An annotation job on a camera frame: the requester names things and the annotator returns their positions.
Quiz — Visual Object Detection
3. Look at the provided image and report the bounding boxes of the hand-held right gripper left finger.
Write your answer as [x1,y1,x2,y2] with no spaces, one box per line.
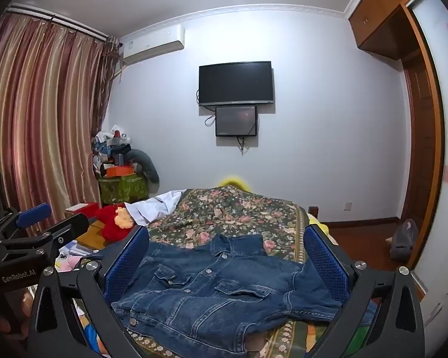
[29,225,151,358]

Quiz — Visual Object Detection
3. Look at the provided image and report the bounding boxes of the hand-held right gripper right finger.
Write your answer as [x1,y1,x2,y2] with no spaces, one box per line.
[303,224,426,358]

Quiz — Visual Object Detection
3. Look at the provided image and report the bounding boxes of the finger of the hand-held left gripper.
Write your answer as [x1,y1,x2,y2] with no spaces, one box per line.
[0,203,53,234]
[0,213,91,260]

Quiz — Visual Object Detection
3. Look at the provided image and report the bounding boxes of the blue denim jeans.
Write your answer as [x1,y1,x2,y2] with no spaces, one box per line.
[80,233,374,357]

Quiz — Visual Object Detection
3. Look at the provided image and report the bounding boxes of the person's left hand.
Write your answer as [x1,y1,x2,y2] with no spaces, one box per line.
[0,287,33,347]

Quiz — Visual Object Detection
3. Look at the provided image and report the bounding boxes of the stack of printed papers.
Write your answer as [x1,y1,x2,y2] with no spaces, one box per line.
[57,238,98,262]

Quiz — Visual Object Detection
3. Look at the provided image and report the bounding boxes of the brown cardboard box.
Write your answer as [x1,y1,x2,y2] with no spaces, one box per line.
[76,220,110,251]

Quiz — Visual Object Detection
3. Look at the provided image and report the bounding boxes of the pink plush toy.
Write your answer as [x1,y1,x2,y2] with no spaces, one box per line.
[61,255,85,271]

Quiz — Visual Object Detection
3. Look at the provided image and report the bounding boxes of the red plush toy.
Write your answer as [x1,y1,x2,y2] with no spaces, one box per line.
[95,204,136,250]

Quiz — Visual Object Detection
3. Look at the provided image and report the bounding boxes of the yellow plush cushion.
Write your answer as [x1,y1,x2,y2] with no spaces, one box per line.
[217,176,251,192]
[307,212,331,236]

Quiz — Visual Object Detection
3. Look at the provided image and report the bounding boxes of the white plastic sheet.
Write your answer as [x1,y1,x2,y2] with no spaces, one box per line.
[125,190,183,226]

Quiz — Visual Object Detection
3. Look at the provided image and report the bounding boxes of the green storage box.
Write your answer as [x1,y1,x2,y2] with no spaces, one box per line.
[98,173,150,206]

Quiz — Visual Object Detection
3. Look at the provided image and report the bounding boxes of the grey plastic bag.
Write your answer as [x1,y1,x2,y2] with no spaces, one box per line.
[390,218,419,262]

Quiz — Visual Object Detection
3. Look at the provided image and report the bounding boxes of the orange box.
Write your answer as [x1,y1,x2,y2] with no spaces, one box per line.
[105,166,135,178]

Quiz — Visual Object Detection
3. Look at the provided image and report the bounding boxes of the striped pink curtain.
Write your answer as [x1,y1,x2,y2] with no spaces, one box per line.
[0,15,114,237]

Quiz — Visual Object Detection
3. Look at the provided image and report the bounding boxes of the pile of household clutter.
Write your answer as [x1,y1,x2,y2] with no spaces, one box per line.
[93,125,136,176]

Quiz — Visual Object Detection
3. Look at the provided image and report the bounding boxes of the floral green blanket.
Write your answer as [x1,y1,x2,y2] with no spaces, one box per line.
[132,186,361,358]

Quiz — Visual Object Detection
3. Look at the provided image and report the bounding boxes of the curtain rod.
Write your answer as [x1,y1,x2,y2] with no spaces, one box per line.
[7,3,111,42]

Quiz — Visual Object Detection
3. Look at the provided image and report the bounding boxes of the white air conditioner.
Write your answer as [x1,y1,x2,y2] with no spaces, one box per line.
[119,24,185,66]

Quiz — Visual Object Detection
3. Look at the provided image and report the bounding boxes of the wooden overhead cabinet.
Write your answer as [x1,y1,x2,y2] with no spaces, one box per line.
[348,0,427,61]

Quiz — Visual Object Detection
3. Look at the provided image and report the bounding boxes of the wooden door frame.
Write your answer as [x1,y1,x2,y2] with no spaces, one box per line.
[399,4,446,269]

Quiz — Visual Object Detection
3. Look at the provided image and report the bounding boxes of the small black wall monitor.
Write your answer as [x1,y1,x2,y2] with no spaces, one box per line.
[215,105,257,137]

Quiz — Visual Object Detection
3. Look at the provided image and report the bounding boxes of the large black wall television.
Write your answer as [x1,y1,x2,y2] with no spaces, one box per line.
[199,61,275,107]

